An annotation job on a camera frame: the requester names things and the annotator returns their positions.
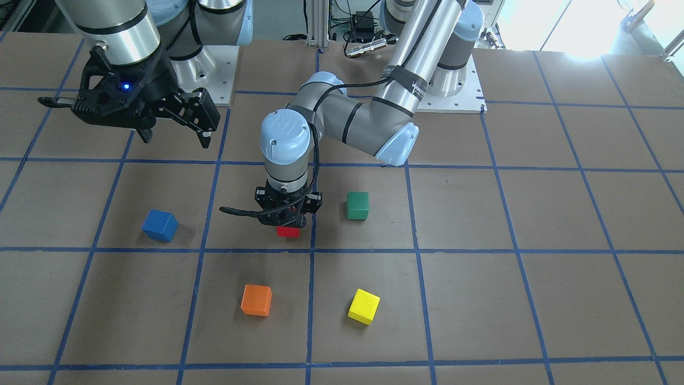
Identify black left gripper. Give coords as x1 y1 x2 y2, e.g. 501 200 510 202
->
254 184 323 228

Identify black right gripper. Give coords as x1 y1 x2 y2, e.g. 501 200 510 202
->
71 45 220 149

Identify red wooden cube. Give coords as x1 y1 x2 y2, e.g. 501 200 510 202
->
276 226 301 238

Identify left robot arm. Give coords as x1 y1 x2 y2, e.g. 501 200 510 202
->
244 1 484 228

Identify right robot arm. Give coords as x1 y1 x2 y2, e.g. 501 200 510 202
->
39 1 253 148

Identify green wooden cube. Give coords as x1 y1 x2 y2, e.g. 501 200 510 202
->
345 191 370 221

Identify blue wooden cube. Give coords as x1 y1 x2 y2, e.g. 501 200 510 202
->
141 210 179 243

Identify orange wooden cube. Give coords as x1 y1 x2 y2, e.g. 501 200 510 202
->
240 283 272 317

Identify yellow wooden cube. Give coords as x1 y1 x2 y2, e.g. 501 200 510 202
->
347 288 380 326

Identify aluminium frame post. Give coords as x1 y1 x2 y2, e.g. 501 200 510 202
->
305 0 331 51

